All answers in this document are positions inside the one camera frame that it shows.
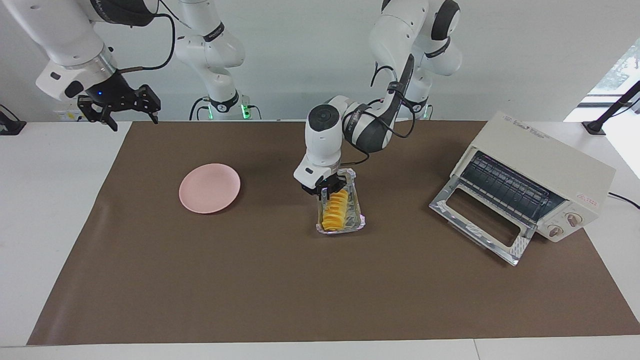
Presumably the metal oven wire rack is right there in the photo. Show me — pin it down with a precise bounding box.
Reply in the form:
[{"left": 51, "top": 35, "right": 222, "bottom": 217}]
[{"left": 459, "top": 151, "right": 557, "bottom": 224}]

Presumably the white wall socket box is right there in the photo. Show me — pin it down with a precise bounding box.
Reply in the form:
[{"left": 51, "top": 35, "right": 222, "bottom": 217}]
[{"left": 52, "top": 107, "right": 84, "bottom": 123}]

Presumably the black table clamp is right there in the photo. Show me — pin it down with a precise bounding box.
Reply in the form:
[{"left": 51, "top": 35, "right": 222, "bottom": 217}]
[{"left": 0, "top": 104, "right": 27, "bottom": 136}]

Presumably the glass oven door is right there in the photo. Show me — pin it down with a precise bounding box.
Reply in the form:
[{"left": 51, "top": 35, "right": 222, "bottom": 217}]
[{"left": 429, "top": 177, "right": 537, "bottom": 267}]

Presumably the black left arm gripper cable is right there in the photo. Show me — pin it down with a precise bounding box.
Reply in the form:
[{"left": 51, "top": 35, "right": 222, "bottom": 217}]
[{"left": 342, "top": 64, "right": 417, "bottom": 167}]

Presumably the black right arm base cable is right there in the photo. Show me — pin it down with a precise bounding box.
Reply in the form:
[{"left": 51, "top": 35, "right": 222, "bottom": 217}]
[{"left": 188, "top": 96, "right": 212, "bottom": 121}]

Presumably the yellow sliced bread loaf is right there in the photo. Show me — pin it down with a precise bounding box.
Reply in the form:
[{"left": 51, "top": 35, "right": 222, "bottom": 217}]
[{"left": 321, "top": 189, "right": 350, "bottom": 232}]

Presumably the black oven power cable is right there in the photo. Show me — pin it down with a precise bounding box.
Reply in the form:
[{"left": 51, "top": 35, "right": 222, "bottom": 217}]
[{"left": 607, "top": 191, "right": 640, "bottom": 210}]

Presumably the black arm gripper cable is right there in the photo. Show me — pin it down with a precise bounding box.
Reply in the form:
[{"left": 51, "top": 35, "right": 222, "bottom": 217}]
[
  {"left": 342, "top": 64, "right": 417, "bottom": 167},
  {"left": 116, "top": 0, "right": 176, "bottom": 75}
]

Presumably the brown table mat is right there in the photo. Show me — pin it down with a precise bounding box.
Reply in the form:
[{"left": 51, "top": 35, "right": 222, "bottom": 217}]
[{"left": 27, "top": 120, "right": 640, "bottom": 346}]

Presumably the aluminium foil tray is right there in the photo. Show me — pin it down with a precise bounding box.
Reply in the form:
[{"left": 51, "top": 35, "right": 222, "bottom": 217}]
[{"left": 315, "top": 168, "right": 366, "bottom": 235}]

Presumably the pink round plate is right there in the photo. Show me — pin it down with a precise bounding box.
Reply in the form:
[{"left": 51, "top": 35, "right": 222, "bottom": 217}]
[{"left": 178, "top": 163, "right": 242, "bottom": 215}]

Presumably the cream white toaster oven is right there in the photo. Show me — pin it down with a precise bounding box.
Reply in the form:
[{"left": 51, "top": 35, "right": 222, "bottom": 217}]
[{"left": 450, "top": 111, "right": 617, "bottom": 244}]

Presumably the black right arm gripper cable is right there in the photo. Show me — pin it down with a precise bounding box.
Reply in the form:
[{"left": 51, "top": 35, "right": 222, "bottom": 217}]
[{"left": 116, "top": 0, "right": 176, "bottom": 75}]

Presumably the black camera stand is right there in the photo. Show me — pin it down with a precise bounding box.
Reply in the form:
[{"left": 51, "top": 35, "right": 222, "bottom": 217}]
[{"left": 582, "top": 80, "right": 640, "bottom": 136}]

